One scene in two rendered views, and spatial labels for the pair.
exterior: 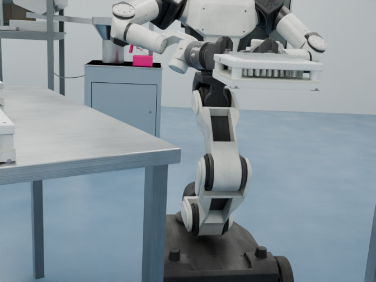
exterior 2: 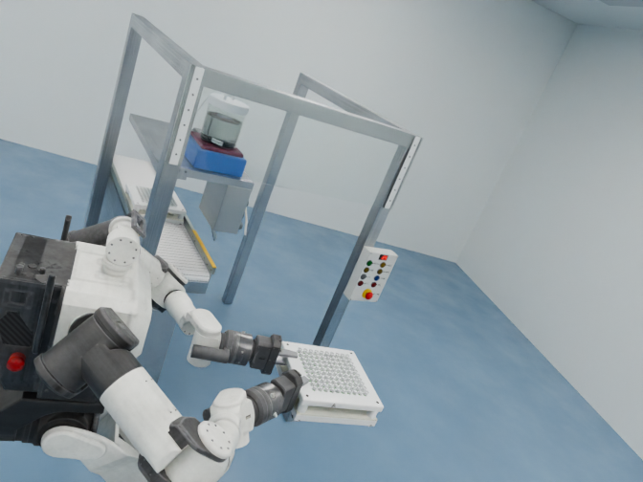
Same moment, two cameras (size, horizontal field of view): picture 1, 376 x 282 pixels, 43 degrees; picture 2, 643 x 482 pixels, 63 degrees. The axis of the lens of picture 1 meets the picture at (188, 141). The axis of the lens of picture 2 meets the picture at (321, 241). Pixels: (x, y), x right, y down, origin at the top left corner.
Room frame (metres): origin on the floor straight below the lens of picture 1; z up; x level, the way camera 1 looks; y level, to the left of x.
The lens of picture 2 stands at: (1.89, 0.97, 1.82)
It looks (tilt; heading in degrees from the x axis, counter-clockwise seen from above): 20 degrees down; 254
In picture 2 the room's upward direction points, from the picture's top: 22 degrees clockwise
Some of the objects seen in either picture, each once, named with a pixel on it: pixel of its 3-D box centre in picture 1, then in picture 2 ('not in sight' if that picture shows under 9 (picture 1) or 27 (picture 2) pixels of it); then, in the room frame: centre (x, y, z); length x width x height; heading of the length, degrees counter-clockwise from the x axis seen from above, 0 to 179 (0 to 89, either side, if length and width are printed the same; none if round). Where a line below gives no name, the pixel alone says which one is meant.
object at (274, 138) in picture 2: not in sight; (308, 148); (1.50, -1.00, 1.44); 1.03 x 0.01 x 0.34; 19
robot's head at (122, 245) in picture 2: not in sight; (121, 244); (1.99, -0.09, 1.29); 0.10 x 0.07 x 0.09; 100
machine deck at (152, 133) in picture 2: not in sight; (187, 150); (1.93, -1.24, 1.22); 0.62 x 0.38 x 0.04; 109
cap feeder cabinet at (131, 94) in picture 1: (124, 107); not in sight; (4.14, 0.57, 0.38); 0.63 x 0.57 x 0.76; 95
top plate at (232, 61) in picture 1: (264, 61); (329, 375); (1.38, -0.21, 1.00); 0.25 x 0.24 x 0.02; 99
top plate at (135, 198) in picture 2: not in sight; (155, 199); (2.02, -1.52, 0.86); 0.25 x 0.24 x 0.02; 20
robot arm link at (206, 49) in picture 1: (212, 56); (275, 398); (1.55, -0.06, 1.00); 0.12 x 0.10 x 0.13; 42
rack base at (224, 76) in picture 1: (263, 79); (323, 388); (1.38, -0.20, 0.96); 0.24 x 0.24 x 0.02; 9
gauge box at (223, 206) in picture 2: not in sight; (224, 199); (1.74, -1.10, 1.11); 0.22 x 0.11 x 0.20; 109
